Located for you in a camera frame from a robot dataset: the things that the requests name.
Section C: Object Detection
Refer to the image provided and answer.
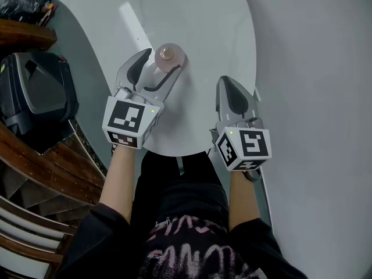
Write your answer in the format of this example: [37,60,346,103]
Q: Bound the person's left forearm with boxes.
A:
[98,146,137,225]

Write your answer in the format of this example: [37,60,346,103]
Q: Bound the black trousers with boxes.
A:
[130,149,230,232]

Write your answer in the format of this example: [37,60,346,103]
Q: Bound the black wrist strap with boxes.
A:
[242,169,262,183]

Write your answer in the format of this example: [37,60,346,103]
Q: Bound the person's right forearm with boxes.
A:
[228,169,261,232]

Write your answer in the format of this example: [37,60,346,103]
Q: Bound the white kidney-shaped table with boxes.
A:
[51,0,258,158]

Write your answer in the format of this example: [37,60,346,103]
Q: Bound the small tools on floor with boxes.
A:
[39,1,59,27]

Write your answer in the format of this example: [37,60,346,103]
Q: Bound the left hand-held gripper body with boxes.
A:
[101,86,164,150]

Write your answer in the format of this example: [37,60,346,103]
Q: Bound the black machine case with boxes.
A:
[0,52,79,136]

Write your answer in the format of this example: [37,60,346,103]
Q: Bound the black shirt with pink print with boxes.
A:
[56,202,309,279]

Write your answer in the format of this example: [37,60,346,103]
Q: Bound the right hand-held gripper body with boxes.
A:
[210,117,273,171]

